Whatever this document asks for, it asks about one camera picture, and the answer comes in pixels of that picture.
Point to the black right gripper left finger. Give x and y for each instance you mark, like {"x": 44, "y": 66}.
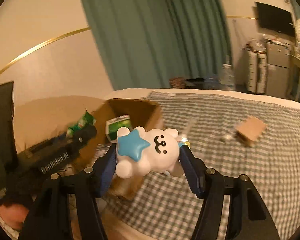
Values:
{"x": 67, "y": 205}

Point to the white bear star figurine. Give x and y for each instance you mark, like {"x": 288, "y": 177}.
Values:
{"x": 139, "y": 152}

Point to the person's hand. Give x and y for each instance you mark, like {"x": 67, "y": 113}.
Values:
{"x": 14, "y": 215}

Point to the small brown cardboard box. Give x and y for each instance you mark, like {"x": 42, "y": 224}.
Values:
{"x": 249, "y": 130}

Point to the green snack packet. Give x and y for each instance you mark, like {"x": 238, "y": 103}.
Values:
{"x": 85, "y": 120}

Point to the green white medicine box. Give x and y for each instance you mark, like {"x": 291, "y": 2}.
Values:
{"x": 113, "y": 125}

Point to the grey mini fridge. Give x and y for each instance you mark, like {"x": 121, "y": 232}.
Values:
{"x": 277, "y": 70}

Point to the large clear water bottle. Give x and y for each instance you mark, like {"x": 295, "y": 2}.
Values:
{"x": 226, "y": 78}

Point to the white dressing table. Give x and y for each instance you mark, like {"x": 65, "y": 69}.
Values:
{"x": 294, "y": 83}

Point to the white drawer cabinet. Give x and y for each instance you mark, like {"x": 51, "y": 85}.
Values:
{"x": 255, "y": 72}

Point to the green curtain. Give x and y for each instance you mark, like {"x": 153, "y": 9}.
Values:
{"x": 145, "y": 43}

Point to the black wall television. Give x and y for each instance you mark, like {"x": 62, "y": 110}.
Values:
{"x": 274, "y": 18}

